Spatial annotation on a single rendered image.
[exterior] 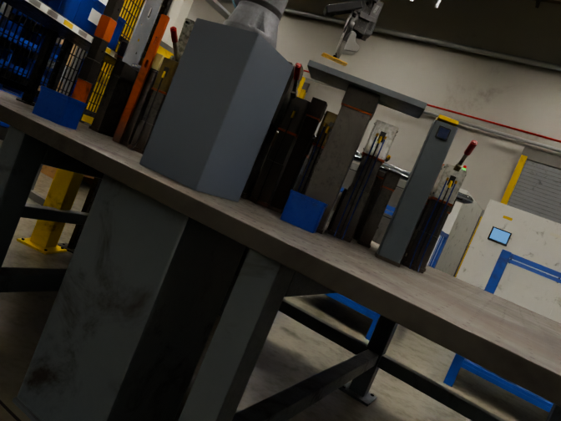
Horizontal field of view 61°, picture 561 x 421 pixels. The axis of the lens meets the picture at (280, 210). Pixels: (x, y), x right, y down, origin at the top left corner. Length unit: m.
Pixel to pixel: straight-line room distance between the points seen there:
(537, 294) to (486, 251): 1.09
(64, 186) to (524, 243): 8.10
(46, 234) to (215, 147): 1.71
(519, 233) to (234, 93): 8.56
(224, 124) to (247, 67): 0.14
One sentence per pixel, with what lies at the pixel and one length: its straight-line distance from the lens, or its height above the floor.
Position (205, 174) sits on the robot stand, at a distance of 1.16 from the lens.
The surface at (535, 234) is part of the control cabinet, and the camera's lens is 9.48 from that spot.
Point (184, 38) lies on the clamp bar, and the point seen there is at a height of 1.15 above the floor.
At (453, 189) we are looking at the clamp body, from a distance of 1.63.
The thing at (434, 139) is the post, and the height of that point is 1.08.
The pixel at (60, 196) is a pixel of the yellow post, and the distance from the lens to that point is 2.69.
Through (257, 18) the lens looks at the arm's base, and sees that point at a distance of 1.28.
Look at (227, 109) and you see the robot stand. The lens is 1.15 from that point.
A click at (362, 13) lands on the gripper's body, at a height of 1.36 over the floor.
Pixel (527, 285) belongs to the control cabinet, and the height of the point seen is 0.80.
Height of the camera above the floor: 0.80
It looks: 3 degrees down
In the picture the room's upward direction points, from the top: 23 degrees clockwise
